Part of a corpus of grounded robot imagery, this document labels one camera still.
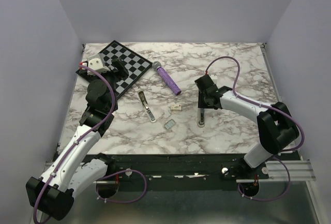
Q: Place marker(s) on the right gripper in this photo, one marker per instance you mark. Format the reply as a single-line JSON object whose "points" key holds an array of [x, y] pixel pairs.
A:
{"points": [[200, 102]]}

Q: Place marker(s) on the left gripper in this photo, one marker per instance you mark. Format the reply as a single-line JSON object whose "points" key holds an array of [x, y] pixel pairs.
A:
{"points": [[118, 75]]}

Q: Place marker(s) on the small staple box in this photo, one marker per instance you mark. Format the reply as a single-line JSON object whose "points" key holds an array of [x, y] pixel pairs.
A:
{"points": [[176, 107]]}

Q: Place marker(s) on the grey staple strips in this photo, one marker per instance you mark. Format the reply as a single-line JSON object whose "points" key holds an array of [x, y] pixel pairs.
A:
{"points": [[168, 125]]}

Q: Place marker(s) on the grey green stapler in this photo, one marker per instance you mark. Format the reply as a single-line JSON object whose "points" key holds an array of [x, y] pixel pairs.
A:
{"points": [[146, 107]]}

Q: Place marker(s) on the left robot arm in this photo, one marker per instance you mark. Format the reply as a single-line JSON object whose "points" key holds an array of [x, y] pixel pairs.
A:
{"points": [[53, 192]]}

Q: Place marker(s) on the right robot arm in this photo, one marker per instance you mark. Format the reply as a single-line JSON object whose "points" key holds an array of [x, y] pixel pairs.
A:
{"points": [[275, 125]]}

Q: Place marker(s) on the black grey chessboard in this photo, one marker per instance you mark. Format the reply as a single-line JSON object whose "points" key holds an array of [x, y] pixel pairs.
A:
{"points": [[136, 65]]}

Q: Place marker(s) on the purple glitter microphone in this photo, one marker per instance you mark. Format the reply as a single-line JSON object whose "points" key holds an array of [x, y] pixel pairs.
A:
{"points": [[166, 78]]}

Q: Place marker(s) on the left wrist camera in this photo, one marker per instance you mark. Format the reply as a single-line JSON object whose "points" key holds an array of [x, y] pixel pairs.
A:
{"points": [[97, 63]]}

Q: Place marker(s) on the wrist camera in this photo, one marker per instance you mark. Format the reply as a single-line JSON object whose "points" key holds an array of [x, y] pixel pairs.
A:
{"points": [[97, 63], [213, 78]]}

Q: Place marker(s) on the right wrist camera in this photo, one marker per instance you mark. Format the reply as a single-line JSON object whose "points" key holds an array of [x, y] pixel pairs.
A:
{"points": [[213, 78]]}

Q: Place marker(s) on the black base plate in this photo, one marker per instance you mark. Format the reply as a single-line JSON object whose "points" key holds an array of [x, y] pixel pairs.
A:
{"points": [[164, 172]]}

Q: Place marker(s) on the aluminium frame rail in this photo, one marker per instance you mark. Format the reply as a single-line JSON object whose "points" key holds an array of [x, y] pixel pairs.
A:
{"points": [[278, 171]]}

